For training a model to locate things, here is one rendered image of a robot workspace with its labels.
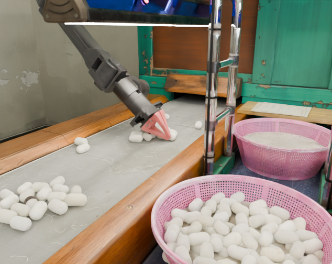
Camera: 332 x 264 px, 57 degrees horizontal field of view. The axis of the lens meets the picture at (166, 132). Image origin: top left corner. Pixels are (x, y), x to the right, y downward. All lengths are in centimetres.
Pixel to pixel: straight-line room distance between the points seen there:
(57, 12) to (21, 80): 258
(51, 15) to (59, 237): 33
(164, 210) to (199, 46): 84
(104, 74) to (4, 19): 220
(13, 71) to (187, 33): 205
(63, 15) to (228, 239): 41
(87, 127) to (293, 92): 70
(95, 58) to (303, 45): 68
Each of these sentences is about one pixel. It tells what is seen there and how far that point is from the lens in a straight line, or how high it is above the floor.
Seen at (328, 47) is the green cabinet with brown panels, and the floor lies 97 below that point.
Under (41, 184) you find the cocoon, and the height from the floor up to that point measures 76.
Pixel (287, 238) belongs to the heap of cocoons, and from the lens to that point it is 50.
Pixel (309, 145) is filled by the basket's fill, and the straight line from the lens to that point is 90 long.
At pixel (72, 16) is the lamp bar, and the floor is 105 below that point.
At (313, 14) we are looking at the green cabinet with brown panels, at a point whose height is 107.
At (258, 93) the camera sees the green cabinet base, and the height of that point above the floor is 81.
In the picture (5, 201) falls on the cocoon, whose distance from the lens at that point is 59.
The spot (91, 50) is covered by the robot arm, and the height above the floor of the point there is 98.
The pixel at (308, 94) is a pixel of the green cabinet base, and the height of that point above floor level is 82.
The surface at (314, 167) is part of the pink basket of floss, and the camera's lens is 84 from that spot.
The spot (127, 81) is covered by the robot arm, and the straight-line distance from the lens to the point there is 84.
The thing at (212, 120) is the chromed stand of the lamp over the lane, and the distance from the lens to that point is 63.
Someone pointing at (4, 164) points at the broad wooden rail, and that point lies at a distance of 75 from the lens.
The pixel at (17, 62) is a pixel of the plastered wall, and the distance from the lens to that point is 305.
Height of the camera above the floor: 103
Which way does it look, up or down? 19 degrees down
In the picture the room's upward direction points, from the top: straight up
